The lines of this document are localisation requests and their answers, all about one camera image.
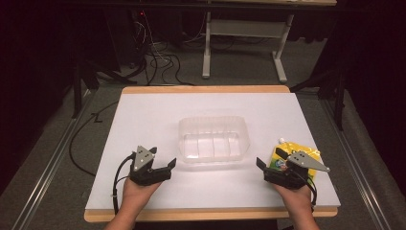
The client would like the metal floor rail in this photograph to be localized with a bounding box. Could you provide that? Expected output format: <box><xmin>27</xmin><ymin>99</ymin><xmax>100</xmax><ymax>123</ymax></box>
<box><xmin>319</xmin><ymin>95</ymin><xmax>386</xmax><ymax>230</ymax></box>
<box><xmin>11</xmin><ymin>89</ymin><xmax>99</xmax><ymax>230</ymax></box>

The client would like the clear plastic container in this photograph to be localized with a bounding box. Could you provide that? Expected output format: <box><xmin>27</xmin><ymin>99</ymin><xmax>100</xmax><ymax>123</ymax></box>
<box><xmin>177</xmin><ymin>115</ymin><xmax>251</xmax><ymax>165</ymax></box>

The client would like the yellow spouted pouch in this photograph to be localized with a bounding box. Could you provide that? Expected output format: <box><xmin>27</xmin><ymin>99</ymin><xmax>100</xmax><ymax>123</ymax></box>
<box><xmin>269</xmin><ymin>137</ymin><xmax>322</xmax><ymax>179</ymax></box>

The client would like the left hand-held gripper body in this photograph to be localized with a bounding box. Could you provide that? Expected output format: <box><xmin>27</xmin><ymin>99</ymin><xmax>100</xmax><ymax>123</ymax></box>
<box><xmin>128</xmin><ymin>145</ymin><xmax>172</xmax><ymax>187</ymax></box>

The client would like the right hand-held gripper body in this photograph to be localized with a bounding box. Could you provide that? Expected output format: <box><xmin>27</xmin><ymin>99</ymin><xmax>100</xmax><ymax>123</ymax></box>
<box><xmin>262</xmin><ymin>150</ymin><xmax>331</xmax><ymax>190</ymax></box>

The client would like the black metal stand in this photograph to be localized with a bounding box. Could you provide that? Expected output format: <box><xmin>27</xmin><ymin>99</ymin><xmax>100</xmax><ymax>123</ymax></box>
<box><xmin>70</xmin><ymin>28</ymin><xmax>139</xmax><ymax>120</ymax></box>
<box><xmin>289</xmin><ymin>60</ymin><xmax>349</xmax><ymax>132</ymax></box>

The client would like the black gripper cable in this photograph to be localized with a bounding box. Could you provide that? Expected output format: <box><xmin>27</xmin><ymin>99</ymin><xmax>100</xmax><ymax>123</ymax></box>
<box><xmin>295</xmin><ymin>171</ymin><xmax>318</xmax><ymax>208</ymax></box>
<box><xmin>111</xmin><ymin>152</ymin><xmax>137</xmax><ymax>216</ymax></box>

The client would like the tangle of floor cables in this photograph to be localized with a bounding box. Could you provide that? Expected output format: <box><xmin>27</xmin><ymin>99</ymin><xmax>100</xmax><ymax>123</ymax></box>
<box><xmin>125</xmin><ymin>11</ymin><xmax>195</xmax><ymax>87</ymax></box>

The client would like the black floor cable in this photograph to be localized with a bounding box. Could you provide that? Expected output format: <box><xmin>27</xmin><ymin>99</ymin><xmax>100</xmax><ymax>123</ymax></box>
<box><xmin>68</xmin><ymin>101</ymin><xmax>120</xmax><ymax>177</ymax></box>

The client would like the person's left hand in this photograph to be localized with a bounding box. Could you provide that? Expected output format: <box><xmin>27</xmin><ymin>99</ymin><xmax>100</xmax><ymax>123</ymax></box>
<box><xmin>122</xmin><ymin>176</ymin><xmax>162</xmax><ymax>213</ymax></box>

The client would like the white metal desk frame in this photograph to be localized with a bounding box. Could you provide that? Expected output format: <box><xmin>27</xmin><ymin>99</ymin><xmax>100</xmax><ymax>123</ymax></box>
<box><xmin>201</xmin><ymin>11</ymin><xmax>295</xmax><ymax>84</ymax></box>

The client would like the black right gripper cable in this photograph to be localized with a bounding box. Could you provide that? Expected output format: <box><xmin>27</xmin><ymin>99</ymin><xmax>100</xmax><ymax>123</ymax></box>
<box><xmin>295</xmin><ymin>171</ymin><xmax>318</xmax><ymax>208</ymax></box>

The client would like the white table cover sheet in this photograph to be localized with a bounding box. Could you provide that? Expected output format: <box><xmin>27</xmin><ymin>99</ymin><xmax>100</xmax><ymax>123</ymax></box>
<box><xmin>85</xmin><ymin>92</ymin><xmax>342</xmax><ymax>212</ymax></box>

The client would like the person's right hand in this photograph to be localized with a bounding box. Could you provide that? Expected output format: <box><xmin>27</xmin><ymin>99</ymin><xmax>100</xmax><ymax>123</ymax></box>
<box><xmin>271</xmin><ymin>182</ymin><xmax>313</xmax><ymax>216</ymax></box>

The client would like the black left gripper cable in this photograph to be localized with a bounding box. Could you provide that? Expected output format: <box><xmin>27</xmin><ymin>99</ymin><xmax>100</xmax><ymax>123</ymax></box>
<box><xmin>111</xmin><ymin>152</ymin><xmax>137</xmax><ymax>216</ymax></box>

